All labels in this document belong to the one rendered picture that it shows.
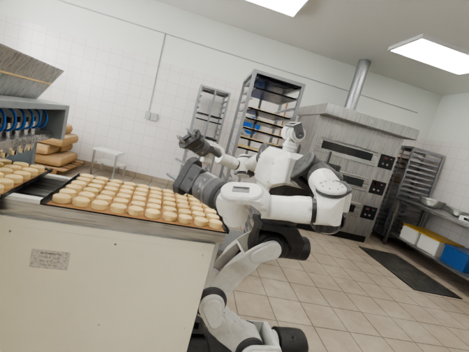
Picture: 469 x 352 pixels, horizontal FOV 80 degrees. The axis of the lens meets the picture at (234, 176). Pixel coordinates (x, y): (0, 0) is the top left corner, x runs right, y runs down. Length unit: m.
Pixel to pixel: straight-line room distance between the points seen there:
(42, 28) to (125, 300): 5.22
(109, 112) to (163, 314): 4.54
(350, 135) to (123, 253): 4.17
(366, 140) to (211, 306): 4.08
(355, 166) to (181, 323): 4.10
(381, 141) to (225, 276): 4.16
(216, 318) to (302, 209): 0.75
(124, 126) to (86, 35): 1.55
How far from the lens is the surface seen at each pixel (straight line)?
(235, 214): 0.75
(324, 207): 0.74
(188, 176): 0.84
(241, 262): 1.24
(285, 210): 0.73
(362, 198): 5.08
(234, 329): 1.46
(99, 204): 1.00
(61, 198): 1.02
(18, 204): 1.08
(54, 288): 1.16
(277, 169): 1.11
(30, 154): 1.55
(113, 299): 1.15
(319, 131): 4.55
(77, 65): 5.63
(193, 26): 5.42
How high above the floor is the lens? 1.26
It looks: 9 degrees down
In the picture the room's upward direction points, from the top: 15 degrees clockwise
